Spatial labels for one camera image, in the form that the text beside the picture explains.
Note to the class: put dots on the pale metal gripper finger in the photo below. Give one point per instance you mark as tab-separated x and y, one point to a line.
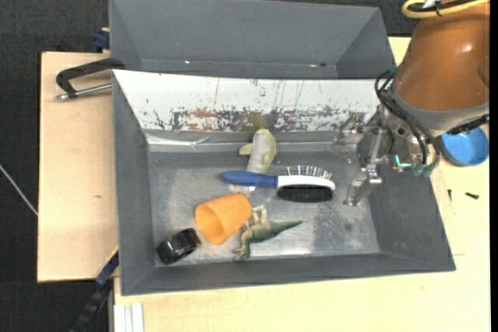
365	182
356	130

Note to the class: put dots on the blue and white hairbrush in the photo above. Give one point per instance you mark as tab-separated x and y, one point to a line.
295	182

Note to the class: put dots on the blue round bowl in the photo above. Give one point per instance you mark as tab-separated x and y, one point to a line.
467	147

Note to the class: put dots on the small black screw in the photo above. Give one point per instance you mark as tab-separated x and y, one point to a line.
472	196

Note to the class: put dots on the pale yellow soft toy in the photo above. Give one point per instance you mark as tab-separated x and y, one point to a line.
261	149

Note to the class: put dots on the green toy dinosaur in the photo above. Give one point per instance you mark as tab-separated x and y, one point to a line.
264	231

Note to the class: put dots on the orange plastic cup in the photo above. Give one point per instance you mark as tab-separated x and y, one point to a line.
225	217

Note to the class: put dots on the grey metal bin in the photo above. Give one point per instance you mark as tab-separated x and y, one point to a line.
179	186

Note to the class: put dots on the pale wood board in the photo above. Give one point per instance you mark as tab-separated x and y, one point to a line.
78	167

